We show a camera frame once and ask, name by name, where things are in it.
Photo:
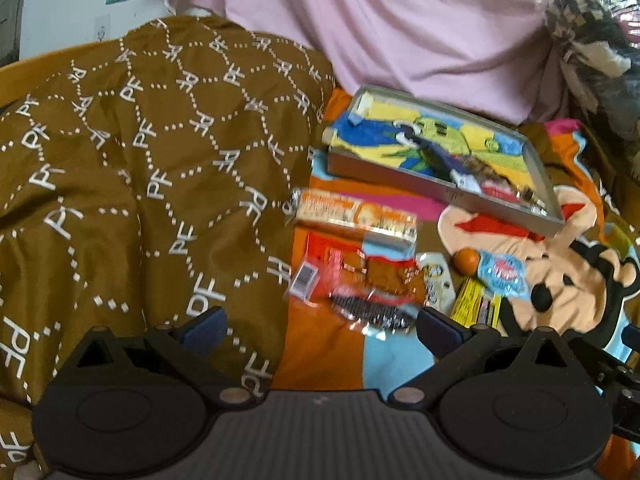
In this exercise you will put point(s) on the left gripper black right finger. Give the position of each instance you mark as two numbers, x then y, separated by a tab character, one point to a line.
459	352

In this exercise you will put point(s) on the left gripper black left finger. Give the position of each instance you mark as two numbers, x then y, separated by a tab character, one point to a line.
183	351

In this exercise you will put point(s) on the clear pack dark snack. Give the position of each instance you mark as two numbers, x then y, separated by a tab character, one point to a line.
374	317

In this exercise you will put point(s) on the small orange fruit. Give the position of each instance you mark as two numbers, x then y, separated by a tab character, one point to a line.
467	261

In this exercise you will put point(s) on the light blue sausage packet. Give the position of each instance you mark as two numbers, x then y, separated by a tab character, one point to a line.
503	274

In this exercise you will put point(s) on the red orange snack packet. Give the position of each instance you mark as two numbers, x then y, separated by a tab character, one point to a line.
333	269

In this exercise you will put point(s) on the navy blue snack packet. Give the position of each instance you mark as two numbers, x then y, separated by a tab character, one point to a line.
456	171

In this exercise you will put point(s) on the red white snack packet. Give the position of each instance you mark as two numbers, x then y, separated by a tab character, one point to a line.
498	191

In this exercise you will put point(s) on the colourful cartoon blanket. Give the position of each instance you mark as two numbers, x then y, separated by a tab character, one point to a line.
585	278

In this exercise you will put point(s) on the brown patterned quilt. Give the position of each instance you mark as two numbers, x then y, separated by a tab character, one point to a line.
144	182

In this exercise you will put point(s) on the grey cartoon tray box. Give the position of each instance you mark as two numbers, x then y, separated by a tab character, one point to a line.
362	146

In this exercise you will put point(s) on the orange rice cracker pack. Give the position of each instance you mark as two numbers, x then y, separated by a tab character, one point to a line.
354	218

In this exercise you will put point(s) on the pink bed sheet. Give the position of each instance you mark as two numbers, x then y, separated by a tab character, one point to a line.
492	57

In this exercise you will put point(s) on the black white patterned cloth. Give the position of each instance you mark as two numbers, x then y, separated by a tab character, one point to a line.
598	45

